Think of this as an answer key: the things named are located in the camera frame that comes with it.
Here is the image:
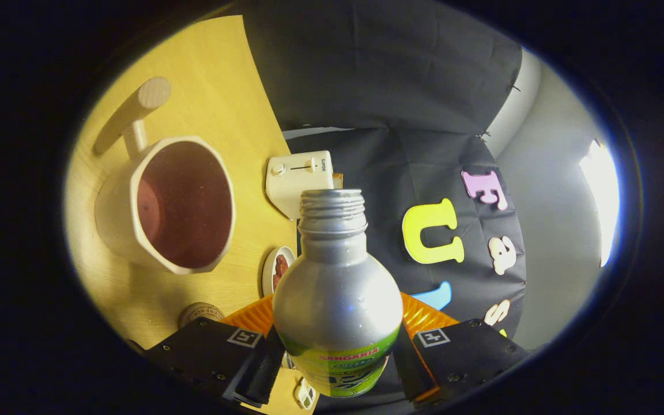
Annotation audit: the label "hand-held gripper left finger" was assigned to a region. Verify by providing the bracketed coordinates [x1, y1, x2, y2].
[127, 295, 286, 409]

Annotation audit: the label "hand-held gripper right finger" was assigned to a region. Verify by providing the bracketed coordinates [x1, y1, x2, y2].
[393, 291, 531, 410]

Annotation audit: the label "round wooden coaster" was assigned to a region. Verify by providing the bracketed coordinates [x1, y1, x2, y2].
[178, 302, 226, 330]

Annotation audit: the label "silver bottle with green label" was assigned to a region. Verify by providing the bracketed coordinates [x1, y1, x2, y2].
[272, 188, 405, 398]

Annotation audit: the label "cream cup with wooden handle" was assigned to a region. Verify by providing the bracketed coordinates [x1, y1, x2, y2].
[93, 77, 236, 276]

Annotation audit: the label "white divided plate with beans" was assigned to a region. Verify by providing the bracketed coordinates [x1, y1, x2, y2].
[294, 378, 319, 411]

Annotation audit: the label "small white dish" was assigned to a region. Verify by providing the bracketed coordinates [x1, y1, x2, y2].
[261, 246, 297, 297]

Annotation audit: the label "red-brown food pieces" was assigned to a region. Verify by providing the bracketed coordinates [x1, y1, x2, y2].
[273, 254, 290, 291]

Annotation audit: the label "white toaster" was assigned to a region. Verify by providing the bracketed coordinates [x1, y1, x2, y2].
[265, 150, 335, 221]

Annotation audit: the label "bright ceiling light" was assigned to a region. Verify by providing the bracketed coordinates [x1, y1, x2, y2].
[579, 138, 621, 269]

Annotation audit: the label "black backdrop cloth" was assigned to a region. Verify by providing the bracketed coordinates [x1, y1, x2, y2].
[240, 0, 529, 346]

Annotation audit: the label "wooden table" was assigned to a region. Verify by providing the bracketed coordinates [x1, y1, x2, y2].
[64, 14, 321, 415]

